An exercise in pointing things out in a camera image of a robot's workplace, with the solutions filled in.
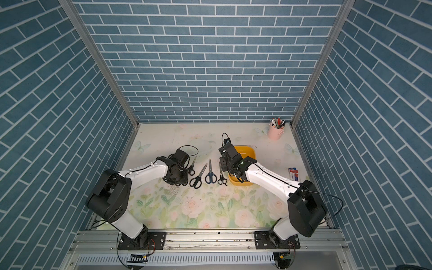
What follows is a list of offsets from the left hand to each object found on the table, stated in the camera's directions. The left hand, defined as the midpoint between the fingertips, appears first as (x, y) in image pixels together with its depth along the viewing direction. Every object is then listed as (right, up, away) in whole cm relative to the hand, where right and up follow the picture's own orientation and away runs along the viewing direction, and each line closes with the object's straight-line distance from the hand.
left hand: (187, 181), depth 91 cm
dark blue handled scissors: (+13, +1, +2) cm, 13 cm away
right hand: (+22, +13, -5) cm, 26 cm away
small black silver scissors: (+1, +5, +6) cm, 7 cm away
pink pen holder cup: (+53, +29, +14) cm, 62 cm away
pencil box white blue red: (+60, +3, +4) cm, 60 cm away
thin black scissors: (+19, 0, +2) cm, 19 cm away
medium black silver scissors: (+5, -1, 0) cm, 5 cm away
